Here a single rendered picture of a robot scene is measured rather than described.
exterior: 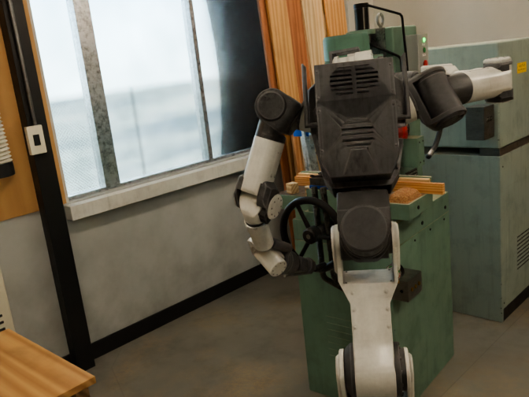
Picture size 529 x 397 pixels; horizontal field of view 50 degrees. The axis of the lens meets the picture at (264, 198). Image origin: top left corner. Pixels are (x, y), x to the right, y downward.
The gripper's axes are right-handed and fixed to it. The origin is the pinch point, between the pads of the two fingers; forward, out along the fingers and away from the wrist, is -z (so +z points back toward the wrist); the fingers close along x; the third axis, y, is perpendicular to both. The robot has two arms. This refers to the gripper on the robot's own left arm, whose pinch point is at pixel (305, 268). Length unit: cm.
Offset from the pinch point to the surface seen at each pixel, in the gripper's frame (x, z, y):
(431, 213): 29, -53, 29
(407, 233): 25.7, -33.1, 16.9
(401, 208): 32.1, -12.9, 20.7
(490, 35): 29, -201, 199
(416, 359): 14, -63, -29
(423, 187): 37, -24, 31
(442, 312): 19, -82, -7
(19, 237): -142, 29, 25
